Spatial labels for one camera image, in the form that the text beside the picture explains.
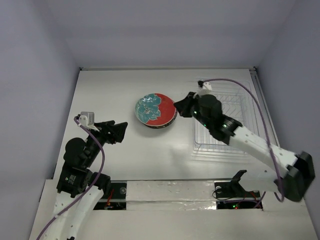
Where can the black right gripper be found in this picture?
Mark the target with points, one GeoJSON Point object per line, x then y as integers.
{"type": "Point", "coordinates": [188, 105]}

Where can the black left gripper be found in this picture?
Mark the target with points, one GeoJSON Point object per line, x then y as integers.
{"type": "Point", "coordinates": [112, 132]}

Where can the red plate with teal flower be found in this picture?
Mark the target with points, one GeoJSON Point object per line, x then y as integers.
{"type": "Point", "coordinates": [155, 109]}

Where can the blue floral white plate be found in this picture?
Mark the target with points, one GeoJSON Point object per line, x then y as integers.
{"type": "Point", "coordinates": [160, 126]}

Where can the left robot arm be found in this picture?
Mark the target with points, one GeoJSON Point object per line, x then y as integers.
{"type": "Point", "coordinates": [81, 183]}

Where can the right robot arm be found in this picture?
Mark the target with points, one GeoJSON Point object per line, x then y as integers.
{"type": "Point", "coordinates": [294, 173]}

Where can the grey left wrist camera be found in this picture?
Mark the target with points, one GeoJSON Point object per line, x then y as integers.
{"type": "Point", "coordinates": [87, 118]}

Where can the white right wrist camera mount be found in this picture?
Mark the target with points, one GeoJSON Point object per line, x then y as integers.
{"type": "Point", "coordinates": [204, 88]}

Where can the white wire dish rack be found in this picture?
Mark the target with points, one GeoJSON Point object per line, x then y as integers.
{"type": "Point", "coordinates": [229, 107]}

